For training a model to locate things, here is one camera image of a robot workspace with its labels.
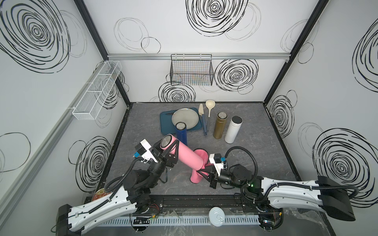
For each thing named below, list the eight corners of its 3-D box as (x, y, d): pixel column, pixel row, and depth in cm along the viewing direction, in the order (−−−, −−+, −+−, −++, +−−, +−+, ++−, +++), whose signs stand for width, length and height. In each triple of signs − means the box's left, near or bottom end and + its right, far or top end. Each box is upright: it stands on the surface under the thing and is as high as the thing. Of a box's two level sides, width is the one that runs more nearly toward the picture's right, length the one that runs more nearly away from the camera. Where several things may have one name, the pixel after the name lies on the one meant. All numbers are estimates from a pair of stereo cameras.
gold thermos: (213, 138, 100) (217, 119, 84) (212, 131, 104) (216, 111, 88) (222, 138, 100) (228, 119, 84) (221, 131, 104) (226, 111, 88)
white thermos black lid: (225, 143, 99) (232, 123, 82) (224, 136, 103) (230, 115, 86) (234, 143, 99) (244, 123, 82) (233, 136, 103) (241, 115, 86)
